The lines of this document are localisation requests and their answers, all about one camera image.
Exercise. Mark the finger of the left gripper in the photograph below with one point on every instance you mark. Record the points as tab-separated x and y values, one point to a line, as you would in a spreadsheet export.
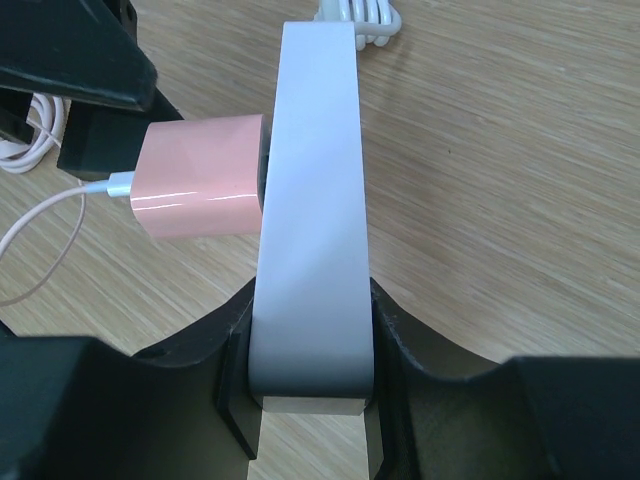
80	50
99	141

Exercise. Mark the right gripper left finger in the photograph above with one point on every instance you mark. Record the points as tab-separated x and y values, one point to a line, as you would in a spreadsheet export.
78	408

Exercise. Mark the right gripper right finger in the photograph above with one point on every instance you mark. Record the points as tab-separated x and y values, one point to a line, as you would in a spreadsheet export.
440	411

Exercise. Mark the pink usb charger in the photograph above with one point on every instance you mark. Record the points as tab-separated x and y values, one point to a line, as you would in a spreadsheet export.
200	178

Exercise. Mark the white power strip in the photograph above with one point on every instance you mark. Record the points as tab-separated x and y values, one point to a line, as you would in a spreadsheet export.
311	348

